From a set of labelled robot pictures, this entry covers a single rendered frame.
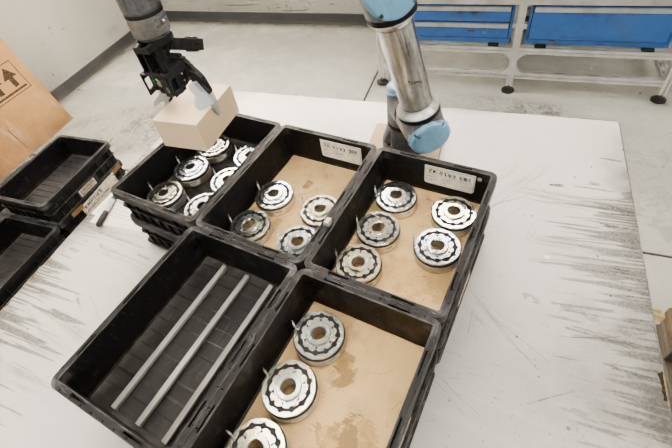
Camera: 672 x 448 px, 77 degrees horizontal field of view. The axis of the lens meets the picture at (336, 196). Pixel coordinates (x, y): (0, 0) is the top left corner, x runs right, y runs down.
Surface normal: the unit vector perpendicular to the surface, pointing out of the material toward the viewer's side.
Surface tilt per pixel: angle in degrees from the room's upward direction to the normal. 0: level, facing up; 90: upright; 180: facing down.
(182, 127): 90
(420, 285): 0
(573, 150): 0
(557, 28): 90
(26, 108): 74
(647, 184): 0
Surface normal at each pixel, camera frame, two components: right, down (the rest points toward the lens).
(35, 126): 0.85, -0.07
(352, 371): -0.13, -0.69
